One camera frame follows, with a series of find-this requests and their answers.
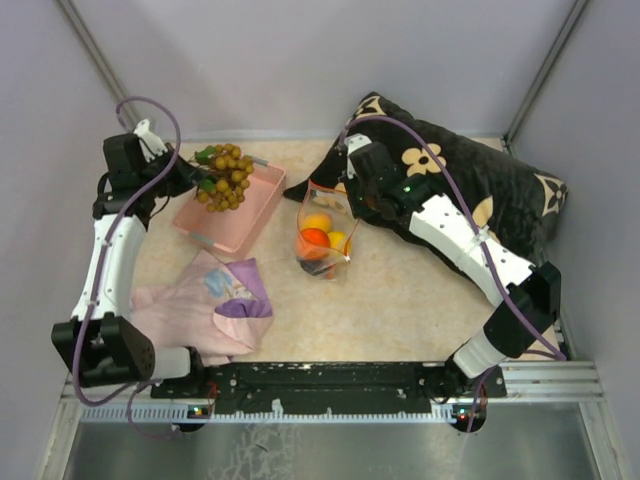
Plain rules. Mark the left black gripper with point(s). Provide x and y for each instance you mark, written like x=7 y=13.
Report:
x=188 y=175

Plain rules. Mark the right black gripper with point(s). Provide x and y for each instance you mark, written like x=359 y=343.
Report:
x=351 y=179

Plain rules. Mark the clear zip bag orange zipper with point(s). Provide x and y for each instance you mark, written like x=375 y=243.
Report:
x=333 y=201

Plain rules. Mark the orange fruit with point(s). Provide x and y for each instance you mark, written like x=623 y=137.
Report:
x=320 y=221

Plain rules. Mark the yellow lemon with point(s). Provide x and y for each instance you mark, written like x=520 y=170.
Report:
x=339 y=241

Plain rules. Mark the orange persimmon with green calyx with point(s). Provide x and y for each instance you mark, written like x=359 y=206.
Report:
x=312 y=244

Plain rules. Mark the brown longan bunch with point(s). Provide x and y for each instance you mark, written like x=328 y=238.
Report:
x=226 y=170

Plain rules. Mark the dark grape bunch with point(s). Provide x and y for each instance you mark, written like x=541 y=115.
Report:
x=318 y=268

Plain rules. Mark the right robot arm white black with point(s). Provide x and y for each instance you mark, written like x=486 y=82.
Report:
x=526 y=297

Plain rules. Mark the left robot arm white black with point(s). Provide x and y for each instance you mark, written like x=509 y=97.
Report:
x=99 y=344

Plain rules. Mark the pink plastic basket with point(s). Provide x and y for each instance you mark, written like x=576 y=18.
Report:
x=233 y=233

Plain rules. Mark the black pillow cream flowers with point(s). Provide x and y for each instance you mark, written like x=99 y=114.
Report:
x=517 y=204

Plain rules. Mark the pink purple cloth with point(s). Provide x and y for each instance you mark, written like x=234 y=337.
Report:
x=222 y=310

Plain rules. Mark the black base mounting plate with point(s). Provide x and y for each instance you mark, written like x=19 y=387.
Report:
x=349 y=403

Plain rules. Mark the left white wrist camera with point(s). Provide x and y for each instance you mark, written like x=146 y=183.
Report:
x=151 y=144

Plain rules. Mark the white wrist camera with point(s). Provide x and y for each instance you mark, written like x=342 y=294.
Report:
x=356 y=142
x=151 y=144

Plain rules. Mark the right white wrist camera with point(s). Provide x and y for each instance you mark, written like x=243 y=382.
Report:
x=356 y=142

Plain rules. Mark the white slotted cable duct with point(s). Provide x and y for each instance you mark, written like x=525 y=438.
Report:
x=147 y=413

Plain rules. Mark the aluminium frame rail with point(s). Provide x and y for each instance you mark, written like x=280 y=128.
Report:
x=527 y=380

